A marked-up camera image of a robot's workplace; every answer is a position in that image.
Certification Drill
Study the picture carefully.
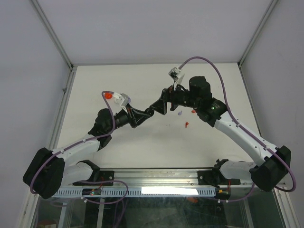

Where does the orange round charging case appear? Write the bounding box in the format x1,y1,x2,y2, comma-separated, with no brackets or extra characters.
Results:
104,93,113,99

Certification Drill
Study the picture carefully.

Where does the white slotted cable duct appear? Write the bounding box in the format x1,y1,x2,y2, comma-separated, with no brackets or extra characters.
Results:
53,187,216,198

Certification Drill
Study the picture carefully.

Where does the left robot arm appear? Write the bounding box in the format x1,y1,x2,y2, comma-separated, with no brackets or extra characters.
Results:
23,105,154,199

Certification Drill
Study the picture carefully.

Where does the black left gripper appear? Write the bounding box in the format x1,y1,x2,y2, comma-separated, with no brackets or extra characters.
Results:
106,103,150,133

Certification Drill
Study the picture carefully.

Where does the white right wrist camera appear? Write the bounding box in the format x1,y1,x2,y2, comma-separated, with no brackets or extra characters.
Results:
168,67,185,90

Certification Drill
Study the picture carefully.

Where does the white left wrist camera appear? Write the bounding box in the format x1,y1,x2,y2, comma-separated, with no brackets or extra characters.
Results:
112,92,128,112

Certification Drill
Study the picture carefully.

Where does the aluminium mounting rail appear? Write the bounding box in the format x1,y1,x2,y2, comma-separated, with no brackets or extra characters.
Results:
100,167,252,188

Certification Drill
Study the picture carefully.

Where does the aluminium frame post right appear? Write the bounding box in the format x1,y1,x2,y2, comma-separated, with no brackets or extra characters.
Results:
237,0,280,68

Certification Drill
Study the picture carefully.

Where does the aluminium frame post left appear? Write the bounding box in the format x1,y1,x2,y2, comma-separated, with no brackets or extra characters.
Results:
28,0,73,69

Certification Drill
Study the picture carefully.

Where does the aluminium frame post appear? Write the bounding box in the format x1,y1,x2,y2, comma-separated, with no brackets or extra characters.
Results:
237,0,280,68
28,0,73,69

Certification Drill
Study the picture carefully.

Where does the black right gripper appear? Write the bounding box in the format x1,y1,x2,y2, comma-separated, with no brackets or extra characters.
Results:
149,80,200,115

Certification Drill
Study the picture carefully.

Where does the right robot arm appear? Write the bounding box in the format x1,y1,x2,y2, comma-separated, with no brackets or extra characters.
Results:
150,76,291,192

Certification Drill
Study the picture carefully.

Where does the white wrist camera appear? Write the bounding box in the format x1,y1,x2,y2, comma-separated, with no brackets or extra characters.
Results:
168,67,185,90
112,92,128,112

